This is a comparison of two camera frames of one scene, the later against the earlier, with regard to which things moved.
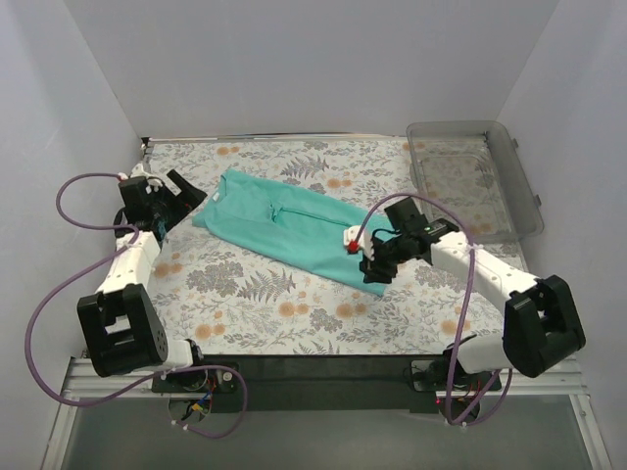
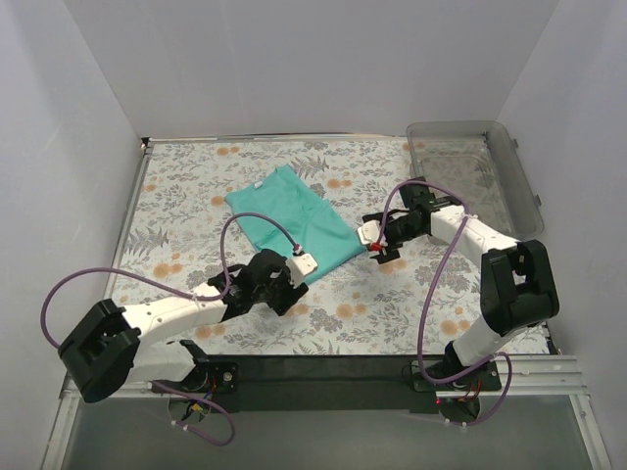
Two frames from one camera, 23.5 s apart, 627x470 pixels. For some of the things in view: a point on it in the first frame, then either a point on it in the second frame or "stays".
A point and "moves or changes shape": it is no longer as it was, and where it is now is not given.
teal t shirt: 286,224 moves or changes shape
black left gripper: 172,201 → 285,292
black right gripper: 380,257 → 387,240
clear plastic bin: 467,173 stays
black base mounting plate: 313,385 stays
